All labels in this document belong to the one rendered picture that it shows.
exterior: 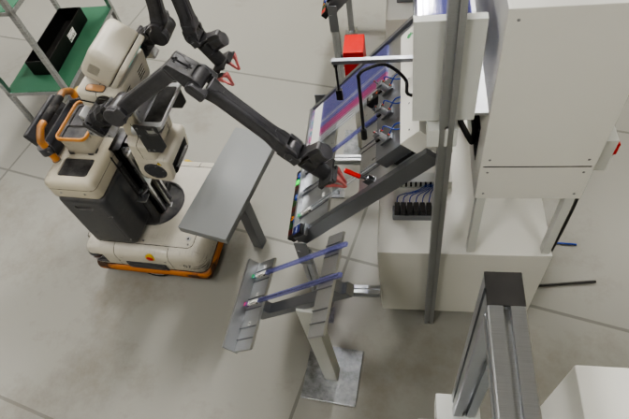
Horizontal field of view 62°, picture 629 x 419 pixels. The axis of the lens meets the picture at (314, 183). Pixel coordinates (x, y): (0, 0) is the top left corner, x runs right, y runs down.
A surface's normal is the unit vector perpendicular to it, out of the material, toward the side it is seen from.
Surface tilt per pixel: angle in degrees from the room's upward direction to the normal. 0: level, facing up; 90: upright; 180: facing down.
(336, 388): 0
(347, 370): 0
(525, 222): 0
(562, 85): 90
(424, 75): 90
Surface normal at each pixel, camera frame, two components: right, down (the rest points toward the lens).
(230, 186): -0.14, -0.59
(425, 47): -0.10, 0.81
